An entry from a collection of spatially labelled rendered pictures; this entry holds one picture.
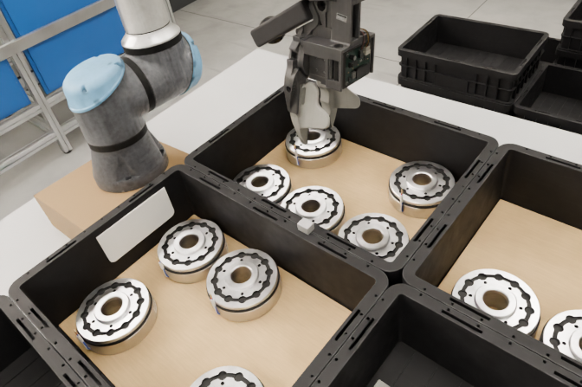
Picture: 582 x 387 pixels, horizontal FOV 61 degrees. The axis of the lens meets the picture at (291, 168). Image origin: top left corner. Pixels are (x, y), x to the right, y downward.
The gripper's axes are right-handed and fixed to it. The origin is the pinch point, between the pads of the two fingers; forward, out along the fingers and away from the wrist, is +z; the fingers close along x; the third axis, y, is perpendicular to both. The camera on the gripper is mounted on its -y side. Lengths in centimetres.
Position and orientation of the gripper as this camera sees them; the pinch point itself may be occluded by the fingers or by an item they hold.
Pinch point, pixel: (313, 125)
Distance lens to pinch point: 69.9
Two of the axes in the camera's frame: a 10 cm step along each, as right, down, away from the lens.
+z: 0.5, 8.2, 5.7
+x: 6.5, -4.6, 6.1
